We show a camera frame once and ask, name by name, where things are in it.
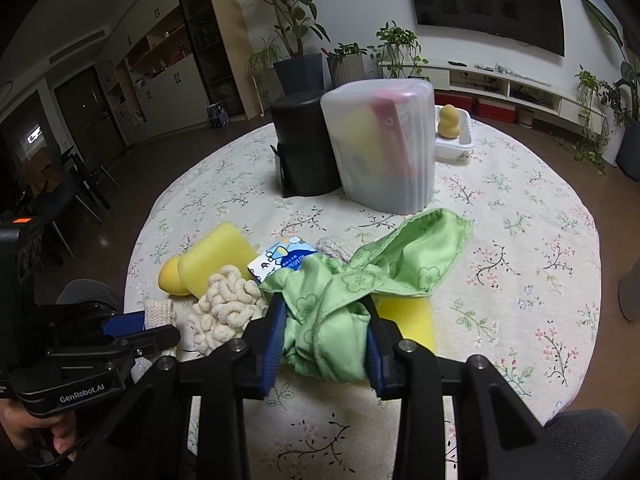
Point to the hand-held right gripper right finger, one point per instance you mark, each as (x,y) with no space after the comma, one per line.
(375,360)

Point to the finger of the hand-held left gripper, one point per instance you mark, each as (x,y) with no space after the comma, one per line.
(124,322)
(155,338)

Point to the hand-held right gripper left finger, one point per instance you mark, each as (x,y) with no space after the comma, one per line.
(272,355)

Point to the white knitted scrubber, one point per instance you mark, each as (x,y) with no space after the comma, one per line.
(330,247)
(159,312)

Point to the yellow egg-shaped makeup sponge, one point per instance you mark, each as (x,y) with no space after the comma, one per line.
(170,277)

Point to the cream chenille cloth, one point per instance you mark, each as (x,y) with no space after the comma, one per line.
(225,305)

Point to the blue tissue pack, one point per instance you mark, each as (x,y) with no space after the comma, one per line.
(285,257)

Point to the green floral microfiber cloth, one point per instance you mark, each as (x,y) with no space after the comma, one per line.
(425,260)

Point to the white plastic basket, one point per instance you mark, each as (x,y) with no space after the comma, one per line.
(452,149)

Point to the person's left hand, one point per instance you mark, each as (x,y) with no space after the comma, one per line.
(20,425)

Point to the yellow rectangular sponge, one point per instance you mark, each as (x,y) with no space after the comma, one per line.
(215,255)
(407,322)

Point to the grey fabric chair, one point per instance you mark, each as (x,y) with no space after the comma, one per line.
(85,291)
(585,440)

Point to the dark dining chairs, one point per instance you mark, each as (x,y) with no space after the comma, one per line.
(75,185)

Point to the translucent plastic container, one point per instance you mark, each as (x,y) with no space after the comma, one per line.
(350,185)

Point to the floral white tablecloth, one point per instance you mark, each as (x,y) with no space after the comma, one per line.
(500,220)

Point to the black cylindrical container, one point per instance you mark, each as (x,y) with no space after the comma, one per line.
(300,145)

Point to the dark door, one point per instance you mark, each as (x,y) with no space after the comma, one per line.
(85,110)

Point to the yellow sponge inside container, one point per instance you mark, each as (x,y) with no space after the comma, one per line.
(360,135)

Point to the blue patterned bag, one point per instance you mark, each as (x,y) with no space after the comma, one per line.
(218,115)

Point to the pink pack inside container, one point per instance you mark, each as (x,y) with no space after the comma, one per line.
(397,125)

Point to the yellow gourd-shaped makeup sponge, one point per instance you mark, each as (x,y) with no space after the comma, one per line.
(448,127)

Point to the grey upholstered chair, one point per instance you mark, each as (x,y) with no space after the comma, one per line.
(631,295)

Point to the red storage box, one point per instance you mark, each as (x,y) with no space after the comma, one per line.
(452,102)
(495,110)

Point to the tall plant in dark pot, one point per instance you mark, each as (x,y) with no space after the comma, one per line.
(300,72)

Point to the small white pot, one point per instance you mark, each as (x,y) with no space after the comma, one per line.
(525,117)

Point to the plant in ribbed grey pot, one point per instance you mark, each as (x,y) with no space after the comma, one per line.
(346,70)

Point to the white low television cabinet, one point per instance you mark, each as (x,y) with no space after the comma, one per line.
(435,72)

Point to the dark glass display cabinet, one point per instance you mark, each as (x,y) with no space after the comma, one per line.
(205,35)

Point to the thin spindly potted plant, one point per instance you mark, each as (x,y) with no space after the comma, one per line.
(265,55)

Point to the trailing green potted plant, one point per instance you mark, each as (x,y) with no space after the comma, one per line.
(397,42)

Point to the large-leaved plant in dark pot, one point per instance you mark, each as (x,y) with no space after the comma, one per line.
(629,150)

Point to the small-leaved floor plant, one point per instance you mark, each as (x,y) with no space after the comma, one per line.
(590,90)

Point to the white wall cabinet with shelves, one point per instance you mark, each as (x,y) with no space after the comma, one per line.
(170,75)

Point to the wall-mounted black television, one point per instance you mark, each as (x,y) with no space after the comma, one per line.
(480,0)

